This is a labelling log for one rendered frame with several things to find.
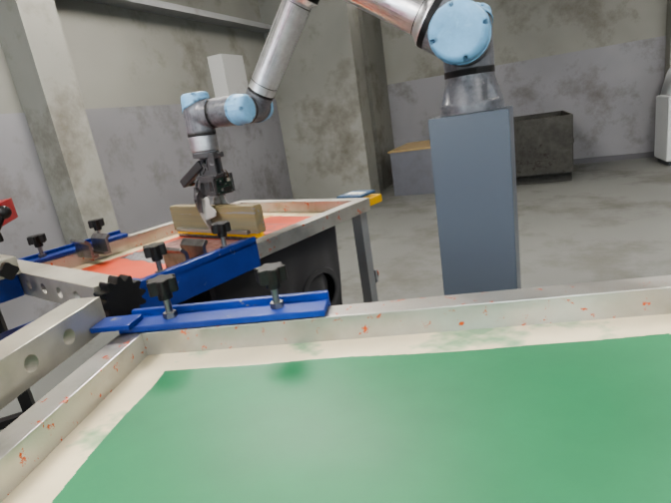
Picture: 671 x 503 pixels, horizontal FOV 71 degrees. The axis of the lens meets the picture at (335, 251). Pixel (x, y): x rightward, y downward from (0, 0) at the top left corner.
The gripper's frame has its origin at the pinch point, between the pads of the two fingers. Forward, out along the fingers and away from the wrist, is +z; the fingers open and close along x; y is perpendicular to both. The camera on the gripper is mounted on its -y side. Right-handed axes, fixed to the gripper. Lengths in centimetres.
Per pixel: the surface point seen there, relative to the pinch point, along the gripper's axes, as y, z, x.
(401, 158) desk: -225, 54, 508
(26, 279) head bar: 7, -3, -52
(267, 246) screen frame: 30.3, 1.6, -9.8
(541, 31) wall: -87, -93, 698
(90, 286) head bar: 34, -5, -52
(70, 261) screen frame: -24.4, 3.8, -31.0
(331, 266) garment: 23.6, 18.3, 20.5
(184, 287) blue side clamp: 31.2, 2.5, -34.2
